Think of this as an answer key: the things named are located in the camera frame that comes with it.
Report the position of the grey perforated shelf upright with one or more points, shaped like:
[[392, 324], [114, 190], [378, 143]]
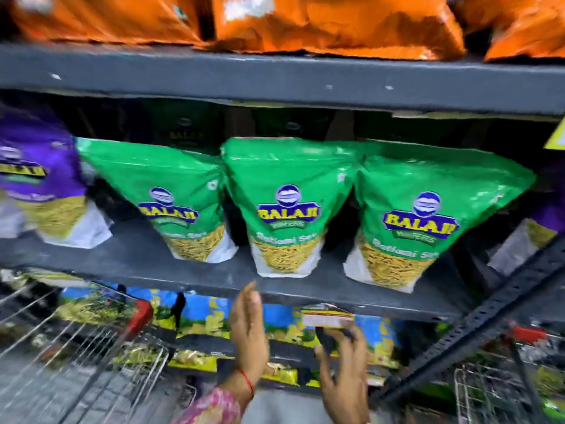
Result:
[[485, 320]]

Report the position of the yellow shelf tag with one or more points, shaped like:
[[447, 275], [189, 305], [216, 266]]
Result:
[[557, 137]]

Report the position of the person's right thumb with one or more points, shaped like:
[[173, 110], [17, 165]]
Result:
[[324, 364]]

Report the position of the orange snack packet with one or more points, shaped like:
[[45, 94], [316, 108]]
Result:
[[110, 17], [525, 26], [344, 26]]

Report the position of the person's left hand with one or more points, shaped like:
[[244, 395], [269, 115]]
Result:
[[249, 331]]

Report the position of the person's left forearm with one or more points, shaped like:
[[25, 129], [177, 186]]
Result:
[[212, 408]]

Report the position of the green snack packet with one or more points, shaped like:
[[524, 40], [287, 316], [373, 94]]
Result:
[[293, 123], [289, 194], [176, 189], [419, 207], [187, 125]]

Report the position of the price label with black holder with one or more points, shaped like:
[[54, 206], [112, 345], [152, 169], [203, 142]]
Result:
[[326, 320]]

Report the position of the person's right hand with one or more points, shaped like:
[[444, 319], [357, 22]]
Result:
[[346, 388]]

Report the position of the row of blue yellow packets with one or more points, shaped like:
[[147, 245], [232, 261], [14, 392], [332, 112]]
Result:
[[203, 315]]

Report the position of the person's left fingers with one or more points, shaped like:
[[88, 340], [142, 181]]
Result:
[[248, 304]]

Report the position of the row of yellow green packets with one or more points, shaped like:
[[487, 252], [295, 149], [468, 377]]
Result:
[[194, 359]]

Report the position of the grey metal shelf board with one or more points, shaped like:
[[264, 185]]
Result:
[[282, 81], [145, 260]]

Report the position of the purple snack packet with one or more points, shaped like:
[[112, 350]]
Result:
[[536, 229], [42, 172]]

